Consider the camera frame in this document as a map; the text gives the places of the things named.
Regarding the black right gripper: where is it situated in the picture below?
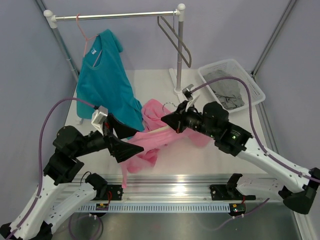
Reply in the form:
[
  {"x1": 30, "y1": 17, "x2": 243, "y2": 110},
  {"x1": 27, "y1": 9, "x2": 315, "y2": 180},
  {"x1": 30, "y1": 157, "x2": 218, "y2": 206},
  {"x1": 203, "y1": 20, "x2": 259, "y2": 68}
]
[{"x1": 162, "y1": 100, "x2": 218, "y2": 139}]

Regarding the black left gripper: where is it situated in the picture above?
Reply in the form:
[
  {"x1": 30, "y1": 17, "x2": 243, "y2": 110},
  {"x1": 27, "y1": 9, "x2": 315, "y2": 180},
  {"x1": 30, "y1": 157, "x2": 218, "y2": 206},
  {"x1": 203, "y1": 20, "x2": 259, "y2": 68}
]
[{"x1": 73, "y1": 113, "x2": 145, "y2": 162}]

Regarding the cream hanger with metal hook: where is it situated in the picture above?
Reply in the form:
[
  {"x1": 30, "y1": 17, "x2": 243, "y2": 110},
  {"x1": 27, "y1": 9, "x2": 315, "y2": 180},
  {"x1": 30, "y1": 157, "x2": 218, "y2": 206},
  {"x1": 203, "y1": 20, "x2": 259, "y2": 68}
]
[{"x1": 141, "y1": 99, "x2": 177, "y2": 132}]

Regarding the pink t shirt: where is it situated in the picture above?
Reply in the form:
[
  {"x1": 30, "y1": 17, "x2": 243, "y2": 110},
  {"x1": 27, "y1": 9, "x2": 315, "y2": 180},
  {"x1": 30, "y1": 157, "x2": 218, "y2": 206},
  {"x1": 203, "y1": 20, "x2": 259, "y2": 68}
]
[{"x1": 121, "y1": 98, "x2": 210, "y2": 189}]

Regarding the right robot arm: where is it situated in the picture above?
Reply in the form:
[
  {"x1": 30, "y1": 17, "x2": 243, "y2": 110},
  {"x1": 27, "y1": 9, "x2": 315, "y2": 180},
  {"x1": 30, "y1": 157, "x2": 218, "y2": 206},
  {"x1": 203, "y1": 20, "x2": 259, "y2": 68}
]
[{"x1": 161, "y1": 100, "x2": 320, "y2": 215}]

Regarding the teal t shirt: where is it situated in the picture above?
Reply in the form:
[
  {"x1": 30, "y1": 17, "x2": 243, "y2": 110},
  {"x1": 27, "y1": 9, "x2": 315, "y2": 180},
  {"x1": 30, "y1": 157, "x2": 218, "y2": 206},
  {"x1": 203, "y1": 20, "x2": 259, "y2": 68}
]
[{"x1": 76, "y1": 29, "x2": 144, "y2": 132}]

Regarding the grey velvet hanger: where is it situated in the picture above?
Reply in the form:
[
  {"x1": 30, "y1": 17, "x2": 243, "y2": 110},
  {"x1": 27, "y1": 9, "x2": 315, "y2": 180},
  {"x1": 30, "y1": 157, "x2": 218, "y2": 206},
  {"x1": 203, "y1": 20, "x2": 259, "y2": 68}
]
[{"x1": 157, "y1": 16, "x2": 192, "y2": 68}]

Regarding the grey cloth in basket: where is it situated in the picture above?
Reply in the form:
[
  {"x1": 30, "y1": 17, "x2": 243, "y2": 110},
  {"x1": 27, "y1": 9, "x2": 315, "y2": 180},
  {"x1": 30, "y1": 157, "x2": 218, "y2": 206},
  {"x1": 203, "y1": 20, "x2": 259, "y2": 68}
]
[{"x1": 209, "y1": 79, "x2": 245, "y2": 110}]

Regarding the white plastic basket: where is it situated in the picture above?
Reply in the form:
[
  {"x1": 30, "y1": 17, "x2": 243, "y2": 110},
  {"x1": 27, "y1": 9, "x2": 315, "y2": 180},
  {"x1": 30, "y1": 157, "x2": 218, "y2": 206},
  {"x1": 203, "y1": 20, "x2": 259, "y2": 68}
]
[{"x1": 197, "y1": 58, "x2": 266, "y2": 113}]

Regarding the white and metal clothes rack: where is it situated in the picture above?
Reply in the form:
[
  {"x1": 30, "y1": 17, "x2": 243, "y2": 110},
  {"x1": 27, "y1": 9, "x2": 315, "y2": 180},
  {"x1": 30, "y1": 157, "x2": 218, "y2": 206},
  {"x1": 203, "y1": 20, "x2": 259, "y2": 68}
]
[{"x1": 42, "y1": 2, "x2": 193, "y2": 125}]

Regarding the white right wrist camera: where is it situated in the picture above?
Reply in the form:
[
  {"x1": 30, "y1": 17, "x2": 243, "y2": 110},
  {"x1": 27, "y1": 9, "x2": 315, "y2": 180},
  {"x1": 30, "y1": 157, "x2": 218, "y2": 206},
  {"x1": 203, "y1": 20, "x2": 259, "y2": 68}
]
[{"x1": 182, "y1": 84, "x2": 200, "y2": 111}]

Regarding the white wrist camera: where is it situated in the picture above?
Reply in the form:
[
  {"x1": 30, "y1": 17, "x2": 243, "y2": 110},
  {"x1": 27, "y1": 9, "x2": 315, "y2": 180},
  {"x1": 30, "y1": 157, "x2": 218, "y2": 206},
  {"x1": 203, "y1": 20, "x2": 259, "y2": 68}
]
[
  {"x1": 91, "y1": 106, "x2": 108, "y2": 134},
  {"x1": 182, "y1": 84, "x2": 200, "y2": 111}
]

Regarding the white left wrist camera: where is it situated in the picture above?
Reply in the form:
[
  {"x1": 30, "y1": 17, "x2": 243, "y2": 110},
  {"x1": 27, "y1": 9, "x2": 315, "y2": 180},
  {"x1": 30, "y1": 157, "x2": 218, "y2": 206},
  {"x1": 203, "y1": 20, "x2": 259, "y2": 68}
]
[{"x1": 91, "y1": 106, "x2": 108, "y2": 134}]

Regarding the aluminium mounting rail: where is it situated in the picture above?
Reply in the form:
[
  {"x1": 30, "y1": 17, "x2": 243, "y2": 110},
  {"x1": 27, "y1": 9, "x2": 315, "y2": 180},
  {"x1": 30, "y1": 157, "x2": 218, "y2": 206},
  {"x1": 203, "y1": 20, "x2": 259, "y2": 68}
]
[{"x1": 49, "y1": 173, "x2": 276, "y2": 202}]

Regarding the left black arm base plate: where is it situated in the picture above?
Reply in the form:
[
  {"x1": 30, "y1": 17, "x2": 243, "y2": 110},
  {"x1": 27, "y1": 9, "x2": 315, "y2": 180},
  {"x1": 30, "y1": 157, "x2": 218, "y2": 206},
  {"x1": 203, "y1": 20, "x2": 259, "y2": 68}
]
[{"x1": 92, "y1": 184, "x2": 123, "y2": 201}]

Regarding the slotted white cable duct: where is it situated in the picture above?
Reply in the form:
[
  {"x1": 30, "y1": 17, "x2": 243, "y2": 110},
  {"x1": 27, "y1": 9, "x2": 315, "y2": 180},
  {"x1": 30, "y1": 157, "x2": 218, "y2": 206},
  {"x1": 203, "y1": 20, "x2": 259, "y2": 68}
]
[{"x1": 76, "y1": 202, "x2": 231, "y2": 213}]

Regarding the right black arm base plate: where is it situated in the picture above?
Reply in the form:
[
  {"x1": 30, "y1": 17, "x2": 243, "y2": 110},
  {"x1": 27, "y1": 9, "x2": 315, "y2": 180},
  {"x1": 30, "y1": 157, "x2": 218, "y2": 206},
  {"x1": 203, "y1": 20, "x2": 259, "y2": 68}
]
[{"x1": 209, "y1": 184, "x2": 257, "y2": 201}]

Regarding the pink wire hanger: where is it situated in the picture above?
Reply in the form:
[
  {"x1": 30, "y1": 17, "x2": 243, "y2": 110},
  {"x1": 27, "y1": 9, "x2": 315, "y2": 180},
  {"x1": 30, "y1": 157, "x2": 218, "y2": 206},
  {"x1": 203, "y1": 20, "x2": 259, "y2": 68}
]
[{"x1": 75, "y1": 13, "x2": 103, "y2": 67}]

